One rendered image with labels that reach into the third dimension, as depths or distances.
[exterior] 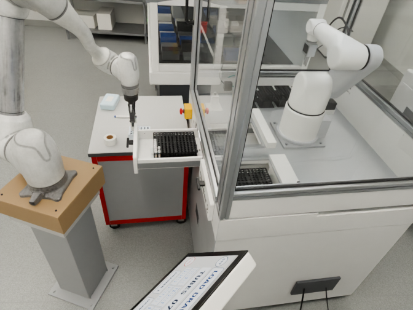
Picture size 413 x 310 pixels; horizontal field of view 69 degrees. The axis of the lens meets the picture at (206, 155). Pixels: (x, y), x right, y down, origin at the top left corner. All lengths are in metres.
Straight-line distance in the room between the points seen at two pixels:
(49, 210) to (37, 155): 0.23
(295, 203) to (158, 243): 1.26
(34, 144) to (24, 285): 1.19
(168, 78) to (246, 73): 1.52
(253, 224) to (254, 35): 0.77
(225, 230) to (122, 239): 1.17
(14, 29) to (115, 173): 0.92
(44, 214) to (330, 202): 1.15
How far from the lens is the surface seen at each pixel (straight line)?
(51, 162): 1.36
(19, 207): 1.48
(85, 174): 1.51
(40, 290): 2.25
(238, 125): 0.89
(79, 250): 1.74
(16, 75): 1.43
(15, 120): 1.46
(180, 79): 2.31
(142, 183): 1.96
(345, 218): 1.46
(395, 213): 1.61
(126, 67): 1.57
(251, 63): 0.80
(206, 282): 0.83
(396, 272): 2.63
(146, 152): 1.63
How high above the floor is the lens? 1.89
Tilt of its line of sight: 40 degrees down
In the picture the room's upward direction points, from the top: 6 degrees clockwise
